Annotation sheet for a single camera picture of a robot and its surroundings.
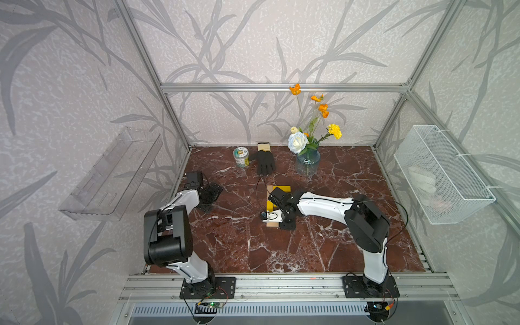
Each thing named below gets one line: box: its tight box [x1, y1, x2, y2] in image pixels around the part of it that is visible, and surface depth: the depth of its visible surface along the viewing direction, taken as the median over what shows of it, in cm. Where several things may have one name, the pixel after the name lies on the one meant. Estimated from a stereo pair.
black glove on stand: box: [249, 142, 276, 177], surface depth 116 cm
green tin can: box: [232, 146, 250, 168], surface depth 110 cm
